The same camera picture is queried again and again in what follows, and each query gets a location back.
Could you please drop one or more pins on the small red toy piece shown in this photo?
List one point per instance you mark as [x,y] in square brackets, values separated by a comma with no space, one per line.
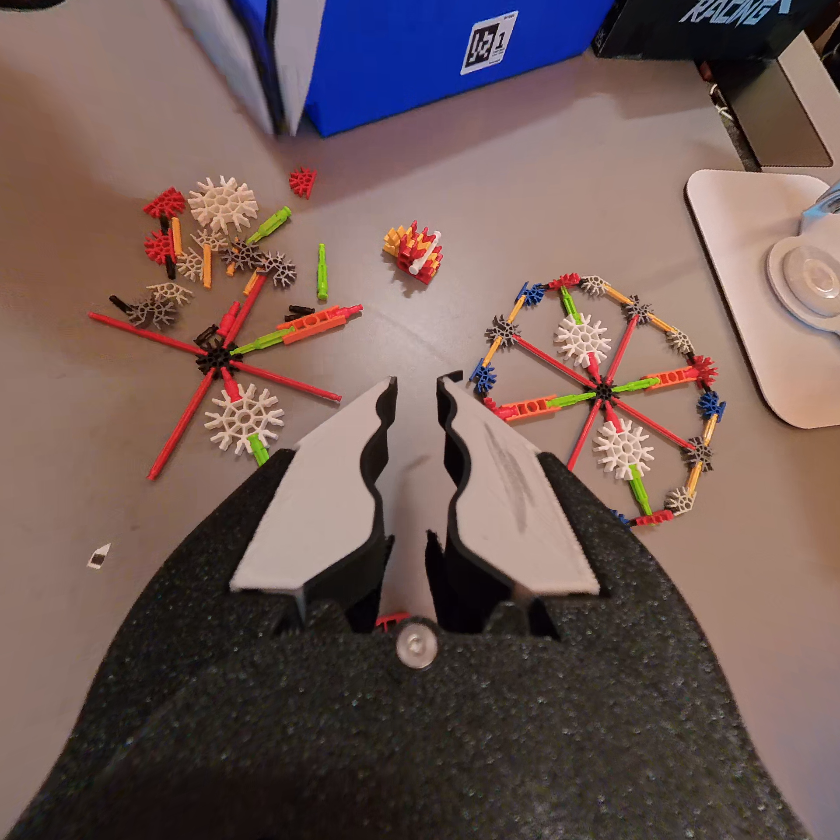
[392,618]

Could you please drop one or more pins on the colourful toy wheel model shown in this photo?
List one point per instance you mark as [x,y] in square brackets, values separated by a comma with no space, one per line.
[604,392]

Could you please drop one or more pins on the blue plastic bin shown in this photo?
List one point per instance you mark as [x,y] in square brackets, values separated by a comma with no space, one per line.
[407,59]

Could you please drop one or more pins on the light grey fan connector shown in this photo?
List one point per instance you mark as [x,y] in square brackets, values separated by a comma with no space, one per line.
[172,292]
[211,239]

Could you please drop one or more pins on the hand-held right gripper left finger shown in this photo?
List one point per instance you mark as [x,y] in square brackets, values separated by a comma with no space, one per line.
[315,512]

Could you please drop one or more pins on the small red fan connector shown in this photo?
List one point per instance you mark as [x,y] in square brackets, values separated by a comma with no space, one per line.
[303,182]

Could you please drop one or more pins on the small paper scrap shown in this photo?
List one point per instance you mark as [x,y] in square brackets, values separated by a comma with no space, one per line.
[102,554]

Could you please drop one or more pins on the small white plug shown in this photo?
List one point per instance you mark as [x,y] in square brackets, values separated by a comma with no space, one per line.
[722,105]

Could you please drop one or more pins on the half-built spoke toy model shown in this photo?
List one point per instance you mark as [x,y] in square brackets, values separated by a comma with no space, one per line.
[220,358]

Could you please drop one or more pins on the red yellow connector cluster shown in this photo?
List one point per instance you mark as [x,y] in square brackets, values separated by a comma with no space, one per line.
[413,253]

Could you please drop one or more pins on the white flat stand base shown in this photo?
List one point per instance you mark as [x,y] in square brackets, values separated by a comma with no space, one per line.
[728,262]

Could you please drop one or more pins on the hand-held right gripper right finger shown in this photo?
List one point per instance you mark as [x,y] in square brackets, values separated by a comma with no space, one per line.
[518,525]

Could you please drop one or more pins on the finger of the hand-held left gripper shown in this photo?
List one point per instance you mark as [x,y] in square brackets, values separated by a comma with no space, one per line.
[298,59]
[223,59]

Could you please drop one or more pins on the large white snowflake connector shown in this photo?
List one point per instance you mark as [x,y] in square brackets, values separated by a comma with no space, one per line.
[223,205]

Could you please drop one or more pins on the green toy rod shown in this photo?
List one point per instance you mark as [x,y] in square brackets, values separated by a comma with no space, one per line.
[322,272]
[269,225]

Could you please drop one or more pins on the pale grey small connector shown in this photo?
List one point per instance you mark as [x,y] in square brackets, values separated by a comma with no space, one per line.
[190,266]

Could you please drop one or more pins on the white printed tag sticker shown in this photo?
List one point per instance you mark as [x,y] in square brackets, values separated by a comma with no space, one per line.
[489,43]

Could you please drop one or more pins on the black printed cardboard box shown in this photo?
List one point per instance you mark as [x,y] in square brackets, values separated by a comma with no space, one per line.
[656,36]

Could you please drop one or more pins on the dark grey snowflake connector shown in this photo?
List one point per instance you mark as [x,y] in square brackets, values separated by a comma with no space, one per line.
[241,254]
[279,269]

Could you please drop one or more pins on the yellow toy rod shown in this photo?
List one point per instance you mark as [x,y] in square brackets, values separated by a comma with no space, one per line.
[207,269]
[251,284]
[176,236]

